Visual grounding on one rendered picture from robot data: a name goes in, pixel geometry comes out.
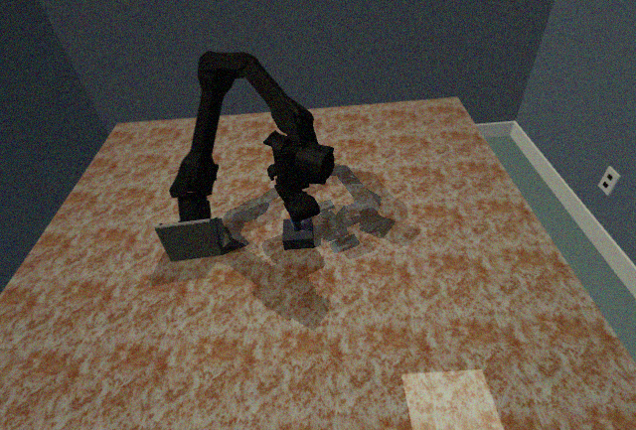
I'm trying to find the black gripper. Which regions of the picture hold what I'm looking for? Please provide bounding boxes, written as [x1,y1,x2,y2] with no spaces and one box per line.
[267,164,320,222]

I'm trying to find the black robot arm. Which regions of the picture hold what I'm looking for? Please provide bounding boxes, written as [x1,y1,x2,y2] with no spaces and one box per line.
[169,51,335,222]

